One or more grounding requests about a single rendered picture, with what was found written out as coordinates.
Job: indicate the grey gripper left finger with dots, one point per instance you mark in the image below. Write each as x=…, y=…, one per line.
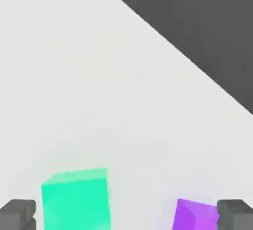
x=16, y=215

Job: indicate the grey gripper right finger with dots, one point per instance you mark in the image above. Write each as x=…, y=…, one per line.
x=235, y=216

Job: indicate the small purple cube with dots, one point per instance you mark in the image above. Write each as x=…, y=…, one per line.
x=192, y=217

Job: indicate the small turquoise cube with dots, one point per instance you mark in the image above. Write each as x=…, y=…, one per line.
x=76, y=204

